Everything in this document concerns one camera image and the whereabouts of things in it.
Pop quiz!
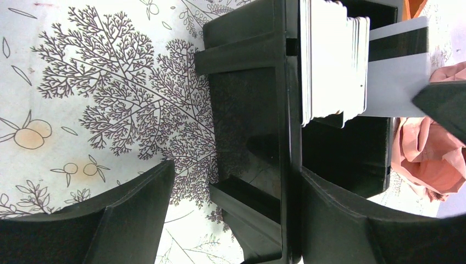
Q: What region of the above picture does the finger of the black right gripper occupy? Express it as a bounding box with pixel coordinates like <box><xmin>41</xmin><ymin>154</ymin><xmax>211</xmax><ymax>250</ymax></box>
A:
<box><xmin>412</xmin><ymin>80</ymin><xmax>465</xmax><ymax>143</ymax></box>

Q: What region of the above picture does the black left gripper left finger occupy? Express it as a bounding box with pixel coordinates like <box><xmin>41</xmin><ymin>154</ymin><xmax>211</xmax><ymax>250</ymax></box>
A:
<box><xmin>1</xmin><ymin>161</ymin><xmax>175</xmax><ymax>263</ymax></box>

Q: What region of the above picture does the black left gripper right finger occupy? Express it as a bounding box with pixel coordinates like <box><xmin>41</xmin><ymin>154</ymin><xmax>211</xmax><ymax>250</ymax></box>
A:
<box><xmin>301</xmin><ymin>168</ymin><xmax>465</xmax><ymax>264</ymax></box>

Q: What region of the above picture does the black card box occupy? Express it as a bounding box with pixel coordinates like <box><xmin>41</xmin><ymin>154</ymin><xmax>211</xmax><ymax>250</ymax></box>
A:
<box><xmin>195</xmin><ymin>1</ymin><xmax>393</xmax><ymax>263</ymax></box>

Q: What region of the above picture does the pink crumpled cloth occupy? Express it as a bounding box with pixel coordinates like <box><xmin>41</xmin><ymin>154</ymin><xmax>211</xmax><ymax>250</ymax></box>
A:
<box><xmin>391</xmin><ymin>62</ymin><xmax>465</xmax><ymax>201</ymax></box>

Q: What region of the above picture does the orange wooden divided tray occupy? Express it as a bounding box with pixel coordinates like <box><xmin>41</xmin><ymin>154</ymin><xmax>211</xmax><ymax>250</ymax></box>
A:
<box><xmin>402</xmin><ymin>0</ymin><xmax>427</xmax><ymax>21</ymax></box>

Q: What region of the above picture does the floral patterned table mat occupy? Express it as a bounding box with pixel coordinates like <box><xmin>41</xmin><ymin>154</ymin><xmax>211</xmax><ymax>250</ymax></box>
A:
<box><xmin>0</xmin><ymin>0</ymin><xmax>466</xmax><ymax>264</ymax></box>

